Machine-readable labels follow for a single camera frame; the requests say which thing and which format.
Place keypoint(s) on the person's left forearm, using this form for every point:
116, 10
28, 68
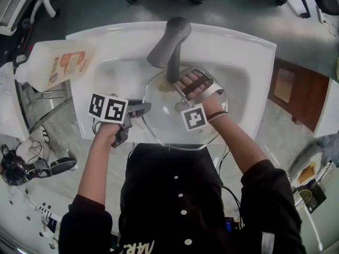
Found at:
98, 157

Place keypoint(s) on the white vanity sink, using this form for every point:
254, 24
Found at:
328, 110

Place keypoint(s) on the person's right forearm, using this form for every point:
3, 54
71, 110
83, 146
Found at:
238, 144

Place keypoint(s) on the orange cloth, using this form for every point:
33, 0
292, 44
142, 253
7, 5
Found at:
307, 172

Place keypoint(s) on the chrome rack stand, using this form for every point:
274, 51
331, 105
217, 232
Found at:
47, 99

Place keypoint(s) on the white power strip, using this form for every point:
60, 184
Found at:
321, 14

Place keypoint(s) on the black cabinet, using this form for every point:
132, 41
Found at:
8, 49

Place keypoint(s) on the white fluffy bundle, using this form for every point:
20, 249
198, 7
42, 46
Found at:
26, 148

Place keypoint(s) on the small white washbasin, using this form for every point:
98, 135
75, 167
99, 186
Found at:
10, 107

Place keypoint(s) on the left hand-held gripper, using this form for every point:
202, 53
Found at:
108, 107

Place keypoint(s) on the round glass lid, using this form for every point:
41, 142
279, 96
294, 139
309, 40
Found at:
169, 131

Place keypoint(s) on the white striped sneaker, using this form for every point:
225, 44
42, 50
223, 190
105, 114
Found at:
45, 134

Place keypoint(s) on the brown wooden vanity cabinet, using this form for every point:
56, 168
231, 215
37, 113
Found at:
299, 91

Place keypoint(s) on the person's black buttoned shirt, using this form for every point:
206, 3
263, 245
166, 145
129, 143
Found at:
172, 200

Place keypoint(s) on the beige sponge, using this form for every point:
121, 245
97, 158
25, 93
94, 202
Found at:
164, 86

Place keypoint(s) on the brown wrist band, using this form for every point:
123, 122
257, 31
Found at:
218, 115

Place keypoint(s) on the white pump bottle orange label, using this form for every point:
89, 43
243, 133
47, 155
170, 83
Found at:
53, 65

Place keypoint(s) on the white ceramic sink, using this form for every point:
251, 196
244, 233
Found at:
238, 62

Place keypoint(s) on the grey round basin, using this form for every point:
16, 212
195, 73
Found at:
299, 157

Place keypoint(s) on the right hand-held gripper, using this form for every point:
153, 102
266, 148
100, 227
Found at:
194, 116

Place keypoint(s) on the person's right hand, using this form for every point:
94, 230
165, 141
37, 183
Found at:
189, 82

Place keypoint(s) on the dark grey sink faucet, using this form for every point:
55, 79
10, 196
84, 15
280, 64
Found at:
169, 44

